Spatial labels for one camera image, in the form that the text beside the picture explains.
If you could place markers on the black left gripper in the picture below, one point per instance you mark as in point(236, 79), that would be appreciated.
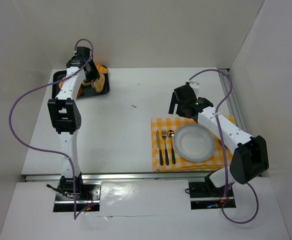
point(92, 74)

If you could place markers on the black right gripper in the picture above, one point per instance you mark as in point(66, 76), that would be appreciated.
point(175, 104)

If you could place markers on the striped triangular bread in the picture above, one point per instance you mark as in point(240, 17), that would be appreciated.
point(102, 69)

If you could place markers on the silver metal tongs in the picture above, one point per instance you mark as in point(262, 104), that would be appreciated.
point(97, 84)

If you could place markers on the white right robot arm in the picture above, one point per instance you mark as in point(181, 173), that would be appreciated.
point(249, 153)

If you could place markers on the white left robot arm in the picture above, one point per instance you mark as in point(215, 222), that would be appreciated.
point(66, 118)

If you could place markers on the oval bread roll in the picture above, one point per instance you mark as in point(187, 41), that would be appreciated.
point(102, 76)

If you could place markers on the black baking tray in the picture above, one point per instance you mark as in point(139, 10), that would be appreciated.
point(96, 93)

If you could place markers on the round fluted orange cake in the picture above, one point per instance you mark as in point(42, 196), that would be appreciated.
point(79, 92)

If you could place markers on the yellow white checkered cloth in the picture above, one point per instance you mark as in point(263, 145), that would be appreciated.
point(215, 162)

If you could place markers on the white round plate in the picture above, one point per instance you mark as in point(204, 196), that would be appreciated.
point(194, 143)

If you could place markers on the ring donut bread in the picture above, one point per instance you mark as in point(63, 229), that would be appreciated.
point(85, 84)

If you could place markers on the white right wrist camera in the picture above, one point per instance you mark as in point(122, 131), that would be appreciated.
point(195, 86)

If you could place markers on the gold black handled spoon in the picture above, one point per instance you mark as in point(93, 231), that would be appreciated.
point(170, 135)

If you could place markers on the black handled fork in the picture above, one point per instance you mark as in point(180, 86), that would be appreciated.
point(164, 137)

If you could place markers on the black handled knife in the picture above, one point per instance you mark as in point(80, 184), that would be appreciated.
point(158, 143)

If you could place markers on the aluminium rail right side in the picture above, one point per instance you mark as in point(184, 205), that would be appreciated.
point(232, 102)

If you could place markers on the aluminium rail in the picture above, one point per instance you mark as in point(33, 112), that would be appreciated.
point(136, 176)
point(232, 102)

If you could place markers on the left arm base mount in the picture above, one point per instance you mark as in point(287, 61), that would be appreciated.
point(87, 201)

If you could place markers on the aluminium rail front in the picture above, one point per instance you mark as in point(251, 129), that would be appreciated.
point(136, 176)

